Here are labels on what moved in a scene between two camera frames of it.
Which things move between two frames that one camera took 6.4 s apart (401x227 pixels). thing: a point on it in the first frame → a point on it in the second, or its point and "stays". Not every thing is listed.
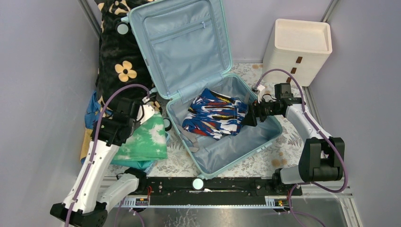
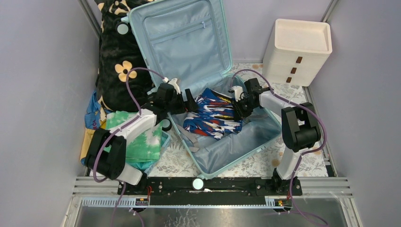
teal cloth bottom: (142, 164) stays
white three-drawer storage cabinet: (300, 47) stays
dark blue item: (214, 115) stays
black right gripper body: (268, 109) → (244, 107)
